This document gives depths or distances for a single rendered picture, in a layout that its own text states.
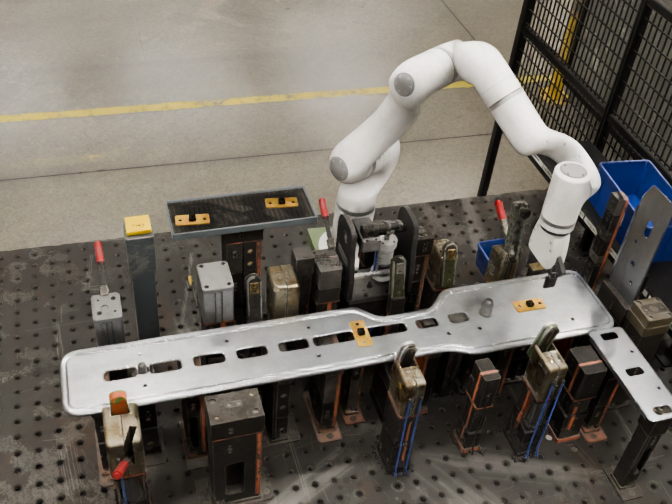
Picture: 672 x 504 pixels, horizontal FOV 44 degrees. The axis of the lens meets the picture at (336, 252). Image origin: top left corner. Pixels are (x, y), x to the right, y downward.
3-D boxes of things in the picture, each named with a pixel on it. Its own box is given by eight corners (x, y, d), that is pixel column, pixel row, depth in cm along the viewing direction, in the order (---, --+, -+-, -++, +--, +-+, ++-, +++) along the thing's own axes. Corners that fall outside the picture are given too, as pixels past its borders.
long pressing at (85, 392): (64, 429, 177) (63, 425, 176) (59, 352, 193) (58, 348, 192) (619, 329, 214) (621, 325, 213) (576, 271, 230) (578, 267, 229)
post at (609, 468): (622, 502, 208) (661, 432, 189) (600, 465, 216) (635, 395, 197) (644, 496, 210) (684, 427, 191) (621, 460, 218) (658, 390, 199)
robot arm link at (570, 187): (555, 198, 201) (534, 213, 196) (570, 153, 192) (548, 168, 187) (585, 214, 197) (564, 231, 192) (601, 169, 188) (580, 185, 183)
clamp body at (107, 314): (103, 421, 214) (86, 325, 191) (99, 388, 222) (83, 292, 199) (141, 414, 217) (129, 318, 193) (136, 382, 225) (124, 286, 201)
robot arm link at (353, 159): (378, 175, 243) (340, 197, 234) (354, 144, 244) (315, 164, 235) (468, 71, 203) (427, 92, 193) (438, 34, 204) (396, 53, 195)
